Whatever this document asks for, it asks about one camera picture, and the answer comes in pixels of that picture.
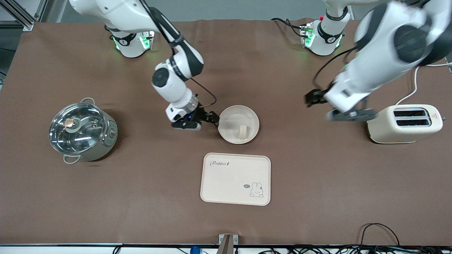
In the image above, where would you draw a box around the cream rabbit print tray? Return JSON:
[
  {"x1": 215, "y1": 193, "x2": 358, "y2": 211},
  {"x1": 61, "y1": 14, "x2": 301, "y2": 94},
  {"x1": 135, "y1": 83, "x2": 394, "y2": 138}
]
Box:
[{"x1": 200, "y1": 152, "x2": 271, "y2": 206}]

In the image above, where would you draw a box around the white toaster power cable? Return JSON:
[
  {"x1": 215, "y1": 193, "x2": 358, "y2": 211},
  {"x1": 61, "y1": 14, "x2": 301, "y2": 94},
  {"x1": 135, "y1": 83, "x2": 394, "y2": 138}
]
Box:
[{"x1": 395, "y1": 62, "x2": 452, "y2": 105}]

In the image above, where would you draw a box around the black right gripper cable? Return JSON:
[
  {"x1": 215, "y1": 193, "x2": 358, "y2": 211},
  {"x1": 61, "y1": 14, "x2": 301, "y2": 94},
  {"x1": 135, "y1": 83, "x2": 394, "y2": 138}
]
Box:
[{"x1": 141, "y1": 0, "x2": 218, "y2": 108}]

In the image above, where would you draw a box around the steel electric cooking pot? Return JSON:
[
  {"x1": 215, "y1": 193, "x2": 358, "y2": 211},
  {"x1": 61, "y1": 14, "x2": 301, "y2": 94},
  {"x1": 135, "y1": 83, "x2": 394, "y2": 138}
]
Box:
[{"x1": 49, "y1": 98, "x2": 119, "y2": 165}]

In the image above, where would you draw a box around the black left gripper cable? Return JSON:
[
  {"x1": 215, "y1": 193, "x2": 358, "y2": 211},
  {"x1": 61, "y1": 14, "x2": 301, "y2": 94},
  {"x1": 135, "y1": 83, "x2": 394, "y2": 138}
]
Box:
[{"x1": 312, "y1": 46, "x2": 358, "y2": 93}]

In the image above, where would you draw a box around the black cable bundle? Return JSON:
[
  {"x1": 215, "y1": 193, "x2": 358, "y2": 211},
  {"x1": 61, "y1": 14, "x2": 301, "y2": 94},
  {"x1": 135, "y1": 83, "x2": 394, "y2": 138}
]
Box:
[{"x1": 257, "y1": 245, "x2": 452, "y2": 254}]

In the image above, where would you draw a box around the black left arm base cable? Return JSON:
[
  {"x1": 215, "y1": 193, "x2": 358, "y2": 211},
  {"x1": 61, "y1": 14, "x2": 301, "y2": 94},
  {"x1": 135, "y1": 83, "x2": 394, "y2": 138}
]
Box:
[{"x1": 271, "y1": 18, "x2": 305, "y2": 38}]

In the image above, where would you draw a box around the brown table cloth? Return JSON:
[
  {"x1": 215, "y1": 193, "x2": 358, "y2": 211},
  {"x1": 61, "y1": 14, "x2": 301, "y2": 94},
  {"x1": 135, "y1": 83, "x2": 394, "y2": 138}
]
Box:
[{"x1": 0, "y1": 18, "x2": 452, "y2": 246}]

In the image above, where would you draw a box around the grey metal camera bracket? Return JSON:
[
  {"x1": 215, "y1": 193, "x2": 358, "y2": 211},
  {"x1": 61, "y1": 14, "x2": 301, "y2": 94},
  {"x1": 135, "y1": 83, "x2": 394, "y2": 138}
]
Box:
[{"x1": 218, "y1": 234, "x2": 239, "y2": 254}]

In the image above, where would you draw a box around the black looped cable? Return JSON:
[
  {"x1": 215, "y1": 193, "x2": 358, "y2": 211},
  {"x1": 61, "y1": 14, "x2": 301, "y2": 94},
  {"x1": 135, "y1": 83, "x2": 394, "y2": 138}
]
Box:
[{"x1": 358, "y1": 223, "x2": 401, "y2": 247}]

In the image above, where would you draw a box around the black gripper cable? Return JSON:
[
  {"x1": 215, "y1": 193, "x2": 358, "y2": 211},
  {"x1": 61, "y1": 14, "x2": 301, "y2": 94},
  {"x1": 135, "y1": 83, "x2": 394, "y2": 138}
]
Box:
[
  {"x1": 141, "y1": 0, "x2": 218, "y2": 108},
  {"x1": 312, "y1": 46, "x2": 358, "y2": 93}
]

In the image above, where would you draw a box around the aluminium frame profile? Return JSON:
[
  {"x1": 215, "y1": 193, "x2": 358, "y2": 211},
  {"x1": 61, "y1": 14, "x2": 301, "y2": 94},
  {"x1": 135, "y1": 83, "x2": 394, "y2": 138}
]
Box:
[{"x1": 0, "y1": 0, "x2": 48, "y2": 31}]

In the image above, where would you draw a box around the cream two-slot toaster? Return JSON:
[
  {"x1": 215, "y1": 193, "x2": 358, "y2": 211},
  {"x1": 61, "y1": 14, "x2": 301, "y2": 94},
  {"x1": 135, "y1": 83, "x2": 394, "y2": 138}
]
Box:
[{"x1": 367, "y1": 104, "x2": 444, "y2": 144}]

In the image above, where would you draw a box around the glass pot lid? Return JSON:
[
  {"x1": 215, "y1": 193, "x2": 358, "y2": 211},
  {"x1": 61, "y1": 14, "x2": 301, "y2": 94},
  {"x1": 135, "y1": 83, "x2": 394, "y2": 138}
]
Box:
[{"x1": 49, "y1": 102, "x2": 107, "y2": 155}]

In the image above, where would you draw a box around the round cream plate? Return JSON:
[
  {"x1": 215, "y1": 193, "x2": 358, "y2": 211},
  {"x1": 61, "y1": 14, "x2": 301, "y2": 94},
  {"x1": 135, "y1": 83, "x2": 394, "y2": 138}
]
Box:
[{"x1": 218, "y1": 105, "x2": 260, "y2": 144}]

